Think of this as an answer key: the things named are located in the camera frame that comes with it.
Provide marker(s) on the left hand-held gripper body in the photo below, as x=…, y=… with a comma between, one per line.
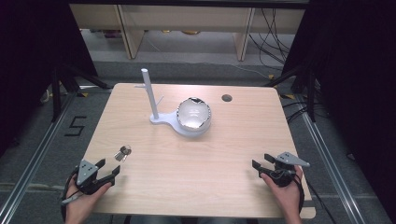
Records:
x=84, y=174

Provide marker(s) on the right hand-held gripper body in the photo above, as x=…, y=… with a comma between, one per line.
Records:
x=285, y=166

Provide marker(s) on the bunch of silver keys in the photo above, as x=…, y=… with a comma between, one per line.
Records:
x=123, y=153

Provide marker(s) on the person's left hand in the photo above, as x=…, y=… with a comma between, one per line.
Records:
x=81, y=205

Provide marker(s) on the person's right hand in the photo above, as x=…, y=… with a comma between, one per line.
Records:
x=285, y=199

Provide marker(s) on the white stand with pole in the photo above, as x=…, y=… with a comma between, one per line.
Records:
x=162, y=118

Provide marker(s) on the black metal stand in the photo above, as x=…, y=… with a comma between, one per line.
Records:
x=67, y=81
x=306, y=84

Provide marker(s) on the white bowl with silver rim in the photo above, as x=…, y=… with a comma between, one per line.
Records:
x=193, y=113

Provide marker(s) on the light wooden furniture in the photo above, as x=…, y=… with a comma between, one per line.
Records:
x=186, y=18

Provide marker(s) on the aluminium floor rail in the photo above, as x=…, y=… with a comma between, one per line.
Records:
x=37, y=152
x=330, y=161

